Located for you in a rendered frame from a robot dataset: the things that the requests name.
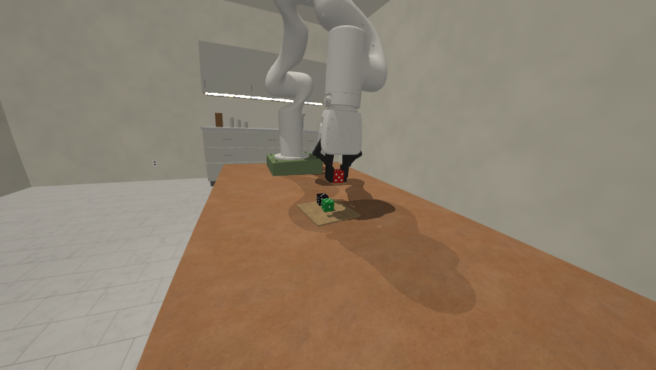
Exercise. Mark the green die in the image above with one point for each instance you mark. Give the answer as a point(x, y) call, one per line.
point(327, 205)

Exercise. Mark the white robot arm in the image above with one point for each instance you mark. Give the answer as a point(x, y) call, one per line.
point(355, 63)

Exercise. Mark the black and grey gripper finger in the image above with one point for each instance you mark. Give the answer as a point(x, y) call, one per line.
point(327, 160)
point(346, 163)

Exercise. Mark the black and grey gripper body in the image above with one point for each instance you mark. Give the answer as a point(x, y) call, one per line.
point(340, 131)

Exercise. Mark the red die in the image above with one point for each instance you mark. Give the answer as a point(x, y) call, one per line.
point(338, 176)

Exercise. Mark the black die with white pips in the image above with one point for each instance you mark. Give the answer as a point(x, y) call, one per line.
point(319, 198)

